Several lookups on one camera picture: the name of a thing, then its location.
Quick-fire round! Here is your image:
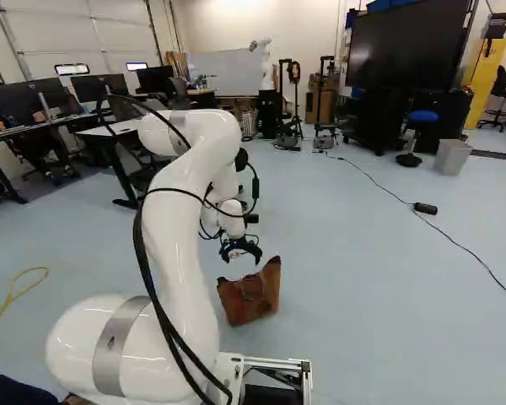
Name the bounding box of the long desk with black legs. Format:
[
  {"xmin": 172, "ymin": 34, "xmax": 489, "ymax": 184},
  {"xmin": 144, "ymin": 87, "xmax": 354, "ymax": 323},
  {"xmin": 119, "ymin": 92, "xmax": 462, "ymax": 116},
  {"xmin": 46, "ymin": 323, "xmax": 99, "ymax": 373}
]
[{"xmin": 0, "ymin": 112, "xmax": 103, "ymax": 206}]

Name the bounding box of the blue round stool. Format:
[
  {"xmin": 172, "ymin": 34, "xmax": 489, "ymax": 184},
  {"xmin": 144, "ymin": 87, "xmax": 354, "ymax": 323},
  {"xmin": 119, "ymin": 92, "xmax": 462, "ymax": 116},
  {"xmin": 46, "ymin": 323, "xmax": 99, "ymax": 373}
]
[{"xmin": 395, "ymin": 110, "xmax": 440, "ymax": 168}]

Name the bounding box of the grey waste bin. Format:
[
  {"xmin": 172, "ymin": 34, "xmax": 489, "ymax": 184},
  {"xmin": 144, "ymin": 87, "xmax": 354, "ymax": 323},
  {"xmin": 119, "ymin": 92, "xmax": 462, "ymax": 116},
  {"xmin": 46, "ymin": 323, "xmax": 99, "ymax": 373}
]
[{"xmin": 432, "ymin": 138, "xmax": 475, "ymax": 176}]

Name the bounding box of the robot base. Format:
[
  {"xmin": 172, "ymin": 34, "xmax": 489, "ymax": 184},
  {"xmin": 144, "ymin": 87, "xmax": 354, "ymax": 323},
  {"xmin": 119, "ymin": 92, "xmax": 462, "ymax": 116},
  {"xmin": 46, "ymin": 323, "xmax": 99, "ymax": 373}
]
[{"xmin": 210, "ymin": 351, "xmax": 314, "ymax": 405}]

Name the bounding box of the black floor cable with brick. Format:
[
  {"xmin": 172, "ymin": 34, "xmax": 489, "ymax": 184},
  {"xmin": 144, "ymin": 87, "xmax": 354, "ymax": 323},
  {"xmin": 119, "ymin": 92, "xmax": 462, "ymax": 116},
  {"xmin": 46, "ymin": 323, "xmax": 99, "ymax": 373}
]
[{"xmin": 323, "ymin": 152, "xmax": 506, "ymax": 305}]

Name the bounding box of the black office chair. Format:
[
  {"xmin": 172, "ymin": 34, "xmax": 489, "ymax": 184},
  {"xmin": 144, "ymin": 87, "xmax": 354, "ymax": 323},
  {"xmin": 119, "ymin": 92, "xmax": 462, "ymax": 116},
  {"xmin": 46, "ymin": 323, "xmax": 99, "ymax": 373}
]
[{"xmin": 475, "ymin": 64, "xmax": 506, "ymax": 132}]

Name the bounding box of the white desk with black legs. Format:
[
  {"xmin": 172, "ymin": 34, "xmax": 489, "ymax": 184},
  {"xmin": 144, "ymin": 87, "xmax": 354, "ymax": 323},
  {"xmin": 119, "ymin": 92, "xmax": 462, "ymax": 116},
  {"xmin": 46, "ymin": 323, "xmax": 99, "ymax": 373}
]
[{"xmin": 73, "ymin": 116, "xmax": 170, "ymax": 210}]

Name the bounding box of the white robot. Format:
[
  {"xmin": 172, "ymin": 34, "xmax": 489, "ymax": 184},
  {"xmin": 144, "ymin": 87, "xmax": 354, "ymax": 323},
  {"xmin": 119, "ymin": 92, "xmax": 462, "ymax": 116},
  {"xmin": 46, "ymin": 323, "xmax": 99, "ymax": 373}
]
[{"xmin": 248, "ymin": 35, "xmax": 288, "ymax": 140}]

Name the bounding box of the yellow floor cable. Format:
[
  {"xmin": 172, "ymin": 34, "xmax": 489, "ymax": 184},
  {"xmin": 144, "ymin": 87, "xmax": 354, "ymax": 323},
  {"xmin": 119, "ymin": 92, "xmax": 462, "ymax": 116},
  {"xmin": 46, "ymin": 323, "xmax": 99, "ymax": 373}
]
[{"xmin": 0, "ymin": 266, "xmax": 50, "ymax": 338}]

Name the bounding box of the black computer monitor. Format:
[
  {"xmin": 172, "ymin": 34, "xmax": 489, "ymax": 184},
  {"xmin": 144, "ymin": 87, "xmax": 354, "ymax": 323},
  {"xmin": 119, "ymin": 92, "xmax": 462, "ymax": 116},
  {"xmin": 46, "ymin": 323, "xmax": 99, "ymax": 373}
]
[
  {"xmin": 69, "ymin": 73, "xmax": 131, "ymax": 104},
  {"xmin": 0, "ymin": 77, "xmax": 69, "ymax": 118}
]

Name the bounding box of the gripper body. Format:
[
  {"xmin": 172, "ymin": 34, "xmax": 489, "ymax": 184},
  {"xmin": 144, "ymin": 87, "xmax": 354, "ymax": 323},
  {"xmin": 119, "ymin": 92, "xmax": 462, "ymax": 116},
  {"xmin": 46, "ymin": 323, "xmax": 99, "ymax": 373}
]
[{"xmin": 220, "ymin": 234, "xmax": 251, "ymax": 251}]

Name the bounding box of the person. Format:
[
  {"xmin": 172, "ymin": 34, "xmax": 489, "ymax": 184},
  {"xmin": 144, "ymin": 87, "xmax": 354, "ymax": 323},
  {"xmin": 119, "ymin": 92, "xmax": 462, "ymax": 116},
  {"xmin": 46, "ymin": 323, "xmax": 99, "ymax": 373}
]
[{"xmin": 0, "ymin": 78, "xmax": 75, "ymax": 186}]

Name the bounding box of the whiteboard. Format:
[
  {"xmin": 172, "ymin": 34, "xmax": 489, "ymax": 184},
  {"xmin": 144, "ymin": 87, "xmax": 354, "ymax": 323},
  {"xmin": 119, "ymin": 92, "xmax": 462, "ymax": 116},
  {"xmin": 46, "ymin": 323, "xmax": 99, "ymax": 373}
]
[{"xmin": 186, "ymin": 47, "xmax": 266, "ymax": 99}]

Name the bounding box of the large black screen on stand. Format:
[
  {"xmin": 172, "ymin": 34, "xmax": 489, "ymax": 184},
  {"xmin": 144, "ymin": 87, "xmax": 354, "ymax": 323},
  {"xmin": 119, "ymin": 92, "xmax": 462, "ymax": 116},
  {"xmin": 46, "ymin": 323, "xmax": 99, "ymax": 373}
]
[{"xmin": 343, "ymin": 0, "xmax": 476, "ymax": 157}]

